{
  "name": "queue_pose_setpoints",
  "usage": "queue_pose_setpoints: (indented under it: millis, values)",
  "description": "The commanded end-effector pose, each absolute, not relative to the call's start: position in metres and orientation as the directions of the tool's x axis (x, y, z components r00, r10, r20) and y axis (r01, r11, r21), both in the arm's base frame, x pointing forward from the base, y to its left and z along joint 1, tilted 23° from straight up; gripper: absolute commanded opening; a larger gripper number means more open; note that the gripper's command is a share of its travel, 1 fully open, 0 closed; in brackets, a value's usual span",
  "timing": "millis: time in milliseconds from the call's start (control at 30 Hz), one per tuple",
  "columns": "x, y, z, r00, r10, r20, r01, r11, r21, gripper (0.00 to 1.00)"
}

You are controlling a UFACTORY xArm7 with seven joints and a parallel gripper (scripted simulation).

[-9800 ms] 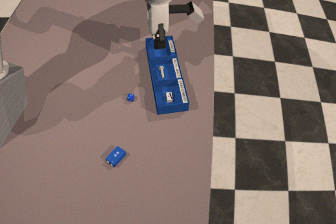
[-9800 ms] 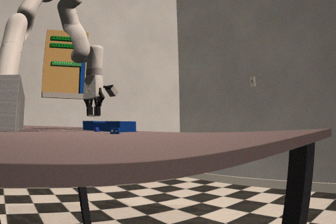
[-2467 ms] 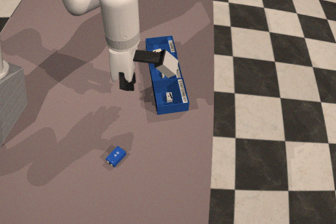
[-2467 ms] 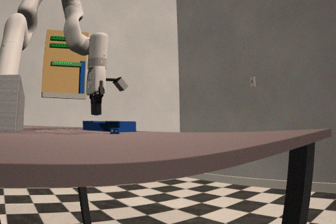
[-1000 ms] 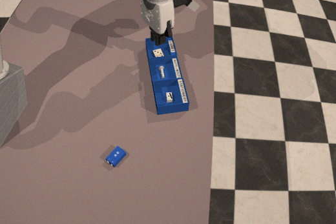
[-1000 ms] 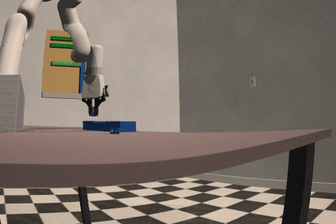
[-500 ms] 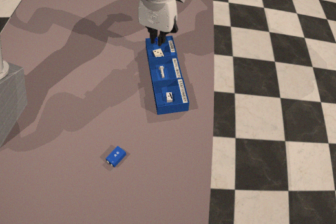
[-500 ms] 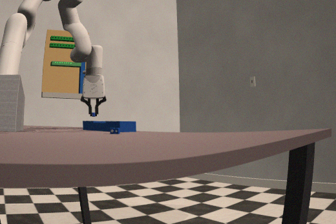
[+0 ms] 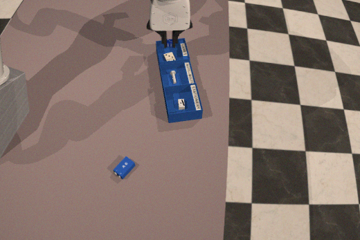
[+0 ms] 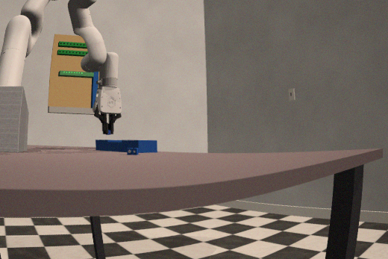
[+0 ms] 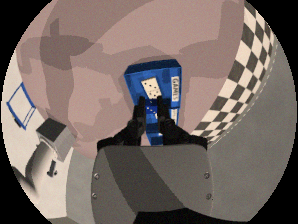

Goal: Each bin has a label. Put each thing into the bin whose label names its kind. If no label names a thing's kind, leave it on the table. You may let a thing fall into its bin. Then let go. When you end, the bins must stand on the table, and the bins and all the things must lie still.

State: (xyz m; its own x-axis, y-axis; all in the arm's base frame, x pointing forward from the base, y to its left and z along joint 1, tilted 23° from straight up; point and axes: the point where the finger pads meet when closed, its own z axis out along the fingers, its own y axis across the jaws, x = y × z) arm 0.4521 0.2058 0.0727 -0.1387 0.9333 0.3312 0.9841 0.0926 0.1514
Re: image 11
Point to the blue die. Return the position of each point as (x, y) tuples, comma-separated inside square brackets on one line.
[(151, 106)]

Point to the blue three-compartment bin rack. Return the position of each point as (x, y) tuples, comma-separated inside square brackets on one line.
[(170, 84)]

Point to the cream domino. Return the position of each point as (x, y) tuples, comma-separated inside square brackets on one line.
[(151, 87)]

